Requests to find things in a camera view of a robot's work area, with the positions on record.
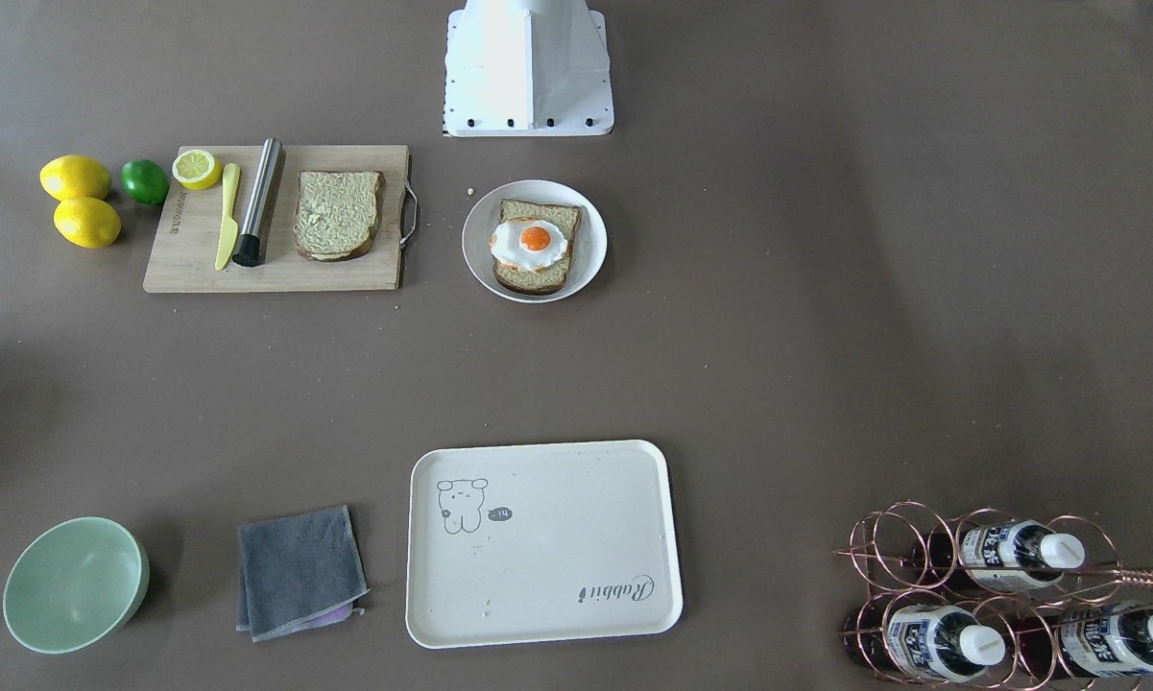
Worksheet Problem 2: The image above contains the bread slice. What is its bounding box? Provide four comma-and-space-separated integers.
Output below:
492, 200, 582, 295
294, 170, 383, 262

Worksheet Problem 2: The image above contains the cream rabbit tray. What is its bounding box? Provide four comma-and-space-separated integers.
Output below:
404, 440, 685, 649

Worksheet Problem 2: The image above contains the bread slice under egg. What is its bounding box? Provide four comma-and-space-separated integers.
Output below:
492, 200, 582, 295

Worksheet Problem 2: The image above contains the white round plate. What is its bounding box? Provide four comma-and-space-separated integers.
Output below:
462, 179, 610, 303

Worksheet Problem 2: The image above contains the fried egg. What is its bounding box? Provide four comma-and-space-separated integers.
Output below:
489, 216, 568, 272

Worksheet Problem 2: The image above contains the steel muddler black tip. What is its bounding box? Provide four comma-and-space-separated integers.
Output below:
232, 137, 285, 268

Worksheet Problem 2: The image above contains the grey folded cloth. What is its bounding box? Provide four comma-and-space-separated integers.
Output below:
235, 504, 369, 643

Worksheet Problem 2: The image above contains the yellow plastic knife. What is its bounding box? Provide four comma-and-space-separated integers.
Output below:
213, 163, 241, 271

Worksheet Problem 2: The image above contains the wooden cutting board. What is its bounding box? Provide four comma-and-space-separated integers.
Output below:
143, 145, 419, 294

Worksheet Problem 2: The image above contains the halved lemon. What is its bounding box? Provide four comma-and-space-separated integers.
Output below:
171, 149, 224, 191

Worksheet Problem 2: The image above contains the green lime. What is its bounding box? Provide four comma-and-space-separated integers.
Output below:
120, 158, 171, 206

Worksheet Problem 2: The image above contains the tea bottle white cap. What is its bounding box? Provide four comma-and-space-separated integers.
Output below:
904, 520, 1087, 596

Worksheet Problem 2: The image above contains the yellow whole lemon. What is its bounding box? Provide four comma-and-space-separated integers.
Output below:
37, 155, 112, 202
53, 197, 121, 249

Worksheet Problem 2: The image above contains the mint green bowl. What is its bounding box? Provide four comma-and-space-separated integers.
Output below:
2, 516, 150, 655

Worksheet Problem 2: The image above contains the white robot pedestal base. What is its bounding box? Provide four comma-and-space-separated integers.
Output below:
442, 1, 615, 137

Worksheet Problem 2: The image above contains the copper wire bottle rack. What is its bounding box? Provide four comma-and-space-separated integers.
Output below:
841, 500, 1153, 690

